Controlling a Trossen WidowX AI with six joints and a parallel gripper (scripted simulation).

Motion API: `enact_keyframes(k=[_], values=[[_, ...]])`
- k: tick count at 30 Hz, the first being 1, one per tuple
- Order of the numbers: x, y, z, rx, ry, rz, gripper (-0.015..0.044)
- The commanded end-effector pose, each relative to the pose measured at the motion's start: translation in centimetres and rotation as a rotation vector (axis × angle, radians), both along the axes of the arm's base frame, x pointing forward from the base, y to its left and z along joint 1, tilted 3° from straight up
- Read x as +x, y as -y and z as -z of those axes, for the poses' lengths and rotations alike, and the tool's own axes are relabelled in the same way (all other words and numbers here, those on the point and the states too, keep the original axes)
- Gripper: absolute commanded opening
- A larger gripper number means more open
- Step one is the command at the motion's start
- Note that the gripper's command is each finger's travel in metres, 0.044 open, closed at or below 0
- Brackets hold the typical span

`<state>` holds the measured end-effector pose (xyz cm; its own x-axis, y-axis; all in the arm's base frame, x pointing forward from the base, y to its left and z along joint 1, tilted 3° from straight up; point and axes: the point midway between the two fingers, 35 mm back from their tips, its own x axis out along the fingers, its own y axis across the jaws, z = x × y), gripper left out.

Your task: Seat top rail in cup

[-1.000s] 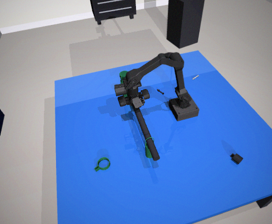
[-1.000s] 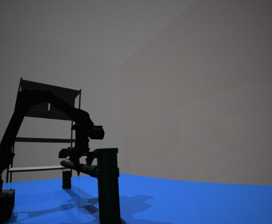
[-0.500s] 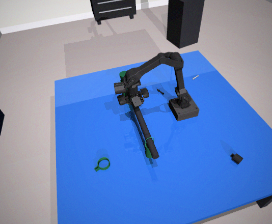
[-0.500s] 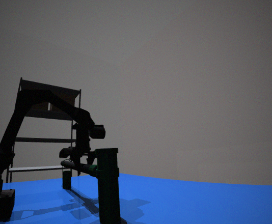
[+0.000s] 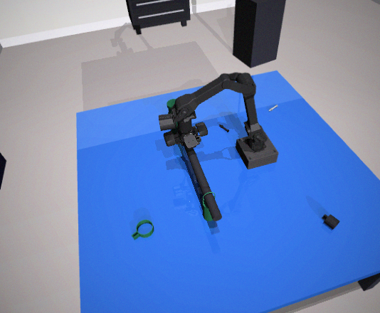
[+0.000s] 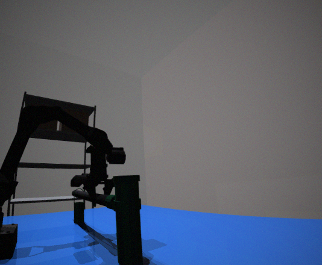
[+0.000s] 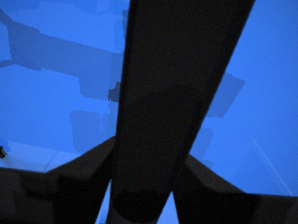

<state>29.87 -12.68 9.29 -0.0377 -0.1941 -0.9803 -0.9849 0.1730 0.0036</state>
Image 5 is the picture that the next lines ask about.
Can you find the dark green ring with short tab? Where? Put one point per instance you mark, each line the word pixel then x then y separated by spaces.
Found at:
pixel 136 234

